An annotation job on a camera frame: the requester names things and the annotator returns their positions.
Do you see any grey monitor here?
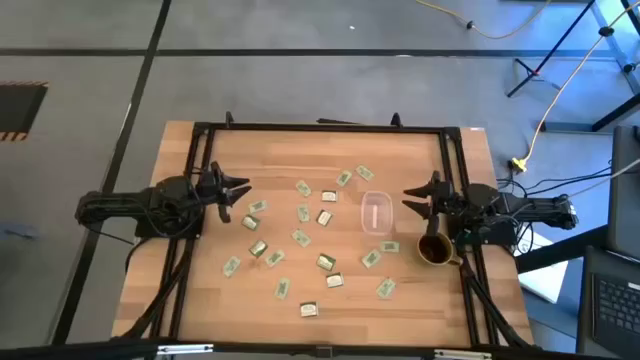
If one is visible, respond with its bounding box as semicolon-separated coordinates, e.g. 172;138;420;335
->
607;124;640;261

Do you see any black standing desk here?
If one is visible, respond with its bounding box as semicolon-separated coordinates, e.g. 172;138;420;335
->
505;0;640;134

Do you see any white sheet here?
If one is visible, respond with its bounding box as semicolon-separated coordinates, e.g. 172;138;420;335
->
517;232;570;305

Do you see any black floor hatch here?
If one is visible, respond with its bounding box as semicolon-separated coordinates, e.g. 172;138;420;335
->
0;81;50;142

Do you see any yellow extension cable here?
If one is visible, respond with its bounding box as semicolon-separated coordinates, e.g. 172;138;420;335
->
509;0;640;174

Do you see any black desk brace bar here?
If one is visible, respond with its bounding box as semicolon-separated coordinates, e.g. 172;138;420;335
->
514;223;609;275

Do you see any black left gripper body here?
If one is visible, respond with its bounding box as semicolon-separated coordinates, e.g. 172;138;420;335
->
197;160;233;225

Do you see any silver metal bracket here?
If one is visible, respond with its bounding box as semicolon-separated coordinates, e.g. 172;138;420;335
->
432;348;494;360
156;343;215;356

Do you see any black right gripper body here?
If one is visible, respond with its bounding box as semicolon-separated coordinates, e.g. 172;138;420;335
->
427;171;458;237

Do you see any laptop keyboard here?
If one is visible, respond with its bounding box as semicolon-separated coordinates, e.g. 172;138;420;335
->
575;245;640;360

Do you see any clear plastic bin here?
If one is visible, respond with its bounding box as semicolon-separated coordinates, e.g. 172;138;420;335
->
360;190;394;236

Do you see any white cable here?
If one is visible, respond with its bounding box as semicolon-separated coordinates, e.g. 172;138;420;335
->
567;158;640;199

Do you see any yellow cable with black ball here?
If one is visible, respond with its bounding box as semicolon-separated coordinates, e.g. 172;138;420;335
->
414;0;553;40

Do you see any olive green ceramic mug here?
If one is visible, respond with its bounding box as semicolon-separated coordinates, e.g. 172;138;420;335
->
417;232;464;267

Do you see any black aluminium table frame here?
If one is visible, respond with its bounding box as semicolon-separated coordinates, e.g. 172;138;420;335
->
112;110;536;351

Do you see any black rig beam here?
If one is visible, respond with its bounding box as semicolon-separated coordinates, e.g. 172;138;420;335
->
0;338;640;360

